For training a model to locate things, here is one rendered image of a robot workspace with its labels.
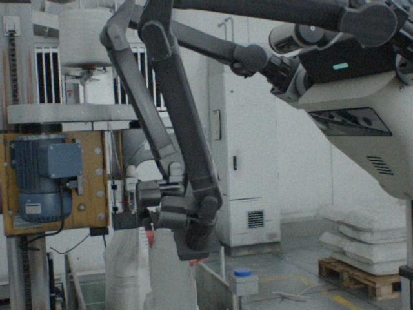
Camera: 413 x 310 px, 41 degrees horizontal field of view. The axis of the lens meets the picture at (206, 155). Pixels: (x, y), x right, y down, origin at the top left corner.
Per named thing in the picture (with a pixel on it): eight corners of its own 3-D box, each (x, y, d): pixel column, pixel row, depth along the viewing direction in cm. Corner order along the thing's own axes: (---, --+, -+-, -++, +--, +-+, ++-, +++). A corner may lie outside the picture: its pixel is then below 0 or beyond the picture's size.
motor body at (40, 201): (75, 221, 155) (70, 133, 154) (18, 227, 151) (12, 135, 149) (71, 214, 169) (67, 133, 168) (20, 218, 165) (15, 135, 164)
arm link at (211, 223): (218, 223, 118) (219, 203, 121) (186, 219, 117) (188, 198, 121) (212, 241, 123) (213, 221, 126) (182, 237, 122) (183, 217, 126)
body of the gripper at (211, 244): (172, 236, 129) (176, 217, 124) (213, 231, 132) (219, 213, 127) (177, 259, 125) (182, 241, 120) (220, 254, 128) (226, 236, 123)
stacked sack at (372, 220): (446, 227, 417) (445, 208, 416) (370, 236, 398) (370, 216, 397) (410, 219, 457) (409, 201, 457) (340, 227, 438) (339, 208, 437)
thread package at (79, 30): (120, 65, 157) (118, 4, 157) (61, 66, 153) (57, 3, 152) (113, 71, 173) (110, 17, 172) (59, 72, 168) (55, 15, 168)
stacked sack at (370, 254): (445, 258, 420) (444, 238, 419) (372, 268, 398) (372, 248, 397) (408, 247, 460) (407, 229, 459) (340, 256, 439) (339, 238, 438)
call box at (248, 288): (259, 293, 180) (258, 275, 179) (236, 296, 177) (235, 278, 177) (250, 287, 187) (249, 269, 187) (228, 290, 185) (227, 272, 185)
